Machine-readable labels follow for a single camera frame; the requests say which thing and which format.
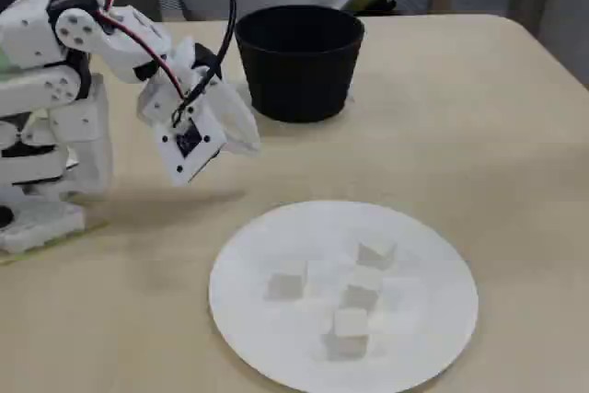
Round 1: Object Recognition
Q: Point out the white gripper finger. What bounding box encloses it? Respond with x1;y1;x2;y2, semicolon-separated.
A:
211;82;259;139
223;133;262;156

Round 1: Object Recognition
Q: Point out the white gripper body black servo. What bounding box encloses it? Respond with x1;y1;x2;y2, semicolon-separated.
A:
137;37;225;130

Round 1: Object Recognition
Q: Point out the white cube block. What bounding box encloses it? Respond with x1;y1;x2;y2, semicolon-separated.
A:
356;238;398;272
262;259;308;305
321;307;369;361
341;266;384;311

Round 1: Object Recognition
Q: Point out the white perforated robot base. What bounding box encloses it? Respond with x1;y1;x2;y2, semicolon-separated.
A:
0;202;87;254

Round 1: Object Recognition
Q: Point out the black pot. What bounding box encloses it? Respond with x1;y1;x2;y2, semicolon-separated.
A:
234;5;366;123

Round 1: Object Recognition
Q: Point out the white round plate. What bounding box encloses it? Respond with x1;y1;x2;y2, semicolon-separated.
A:
208;200;479;393

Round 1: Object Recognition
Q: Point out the red white servo wire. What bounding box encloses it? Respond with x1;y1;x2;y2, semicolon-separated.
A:
94;0;185;102

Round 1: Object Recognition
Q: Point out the white gripper camera module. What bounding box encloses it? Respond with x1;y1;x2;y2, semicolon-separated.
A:
154;110;227;188

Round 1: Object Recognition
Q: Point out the black camera cable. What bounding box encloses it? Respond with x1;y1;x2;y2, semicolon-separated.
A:
27;0;238;130

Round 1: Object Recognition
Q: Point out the green base plate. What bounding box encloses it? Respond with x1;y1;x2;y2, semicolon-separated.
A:
0;220;110;266

